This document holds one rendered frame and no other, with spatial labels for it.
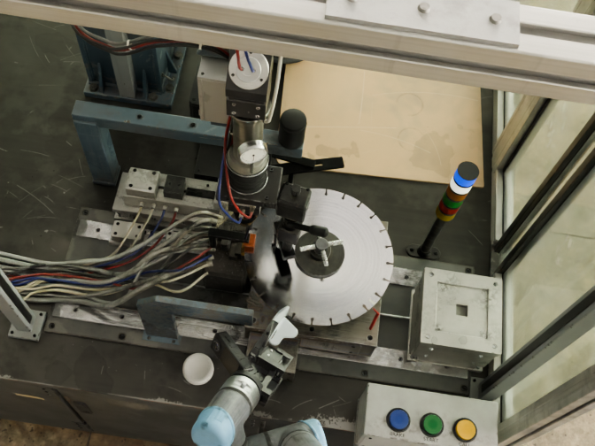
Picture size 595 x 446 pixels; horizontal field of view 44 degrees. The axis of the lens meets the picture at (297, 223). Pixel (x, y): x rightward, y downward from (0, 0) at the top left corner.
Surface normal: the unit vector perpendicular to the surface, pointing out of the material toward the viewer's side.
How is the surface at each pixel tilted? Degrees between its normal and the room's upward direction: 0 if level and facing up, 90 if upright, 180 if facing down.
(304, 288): 0
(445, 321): 0
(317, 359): 0
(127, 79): 90
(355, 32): 90
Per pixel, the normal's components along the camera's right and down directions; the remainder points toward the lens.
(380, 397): 0.07, -0.44
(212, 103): -0.13, 0.88
